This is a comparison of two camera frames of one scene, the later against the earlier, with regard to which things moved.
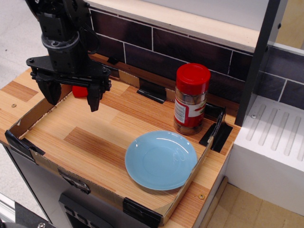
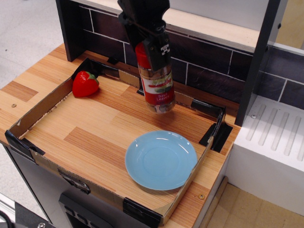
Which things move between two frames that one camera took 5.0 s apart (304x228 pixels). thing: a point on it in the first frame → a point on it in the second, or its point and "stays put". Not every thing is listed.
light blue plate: [161, 160] stays put
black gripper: [77, 69] → [144, 19]
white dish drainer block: [267, 159] stays put
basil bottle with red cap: [193, 81] → [158, 86]
